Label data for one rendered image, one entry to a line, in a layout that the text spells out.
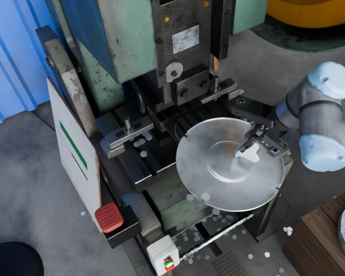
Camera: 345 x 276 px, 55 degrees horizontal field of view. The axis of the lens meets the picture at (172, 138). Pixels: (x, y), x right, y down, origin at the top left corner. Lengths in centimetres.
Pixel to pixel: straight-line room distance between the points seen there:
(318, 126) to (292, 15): 45
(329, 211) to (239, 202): 61
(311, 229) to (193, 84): 75
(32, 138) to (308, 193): 159
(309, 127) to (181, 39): 35
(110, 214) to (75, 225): 90
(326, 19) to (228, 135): 38
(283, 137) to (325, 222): 63
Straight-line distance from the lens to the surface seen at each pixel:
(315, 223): 137
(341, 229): 135
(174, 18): 76
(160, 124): 101
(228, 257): 146
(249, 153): 87
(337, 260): 134
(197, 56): 86
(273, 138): 81
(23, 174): 204
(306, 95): 67
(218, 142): 94
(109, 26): 64
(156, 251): 97
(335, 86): 66
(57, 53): 118
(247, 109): 80
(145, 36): 68
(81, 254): 170
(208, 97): 110
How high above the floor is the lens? 154
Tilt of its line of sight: 52 degrees down
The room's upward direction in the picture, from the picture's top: 5 degrees counter-clockwise
